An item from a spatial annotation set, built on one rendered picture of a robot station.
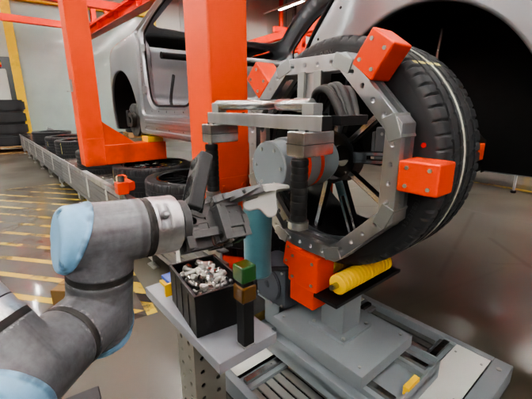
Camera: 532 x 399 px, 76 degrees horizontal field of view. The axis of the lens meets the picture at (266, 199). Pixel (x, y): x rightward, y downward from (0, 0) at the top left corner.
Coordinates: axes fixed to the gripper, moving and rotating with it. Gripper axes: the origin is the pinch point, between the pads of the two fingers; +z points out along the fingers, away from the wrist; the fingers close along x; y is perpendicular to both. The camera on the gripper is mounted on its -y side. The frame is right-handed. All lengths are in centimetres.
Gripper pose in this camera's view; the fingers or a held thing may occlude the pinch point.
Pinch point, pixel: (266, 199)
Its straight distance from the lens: 68.2
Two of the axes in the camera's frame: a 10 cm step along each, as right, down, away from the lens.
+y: 3.2, 9.1, -2.5
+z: 7.6, -0.9, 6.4
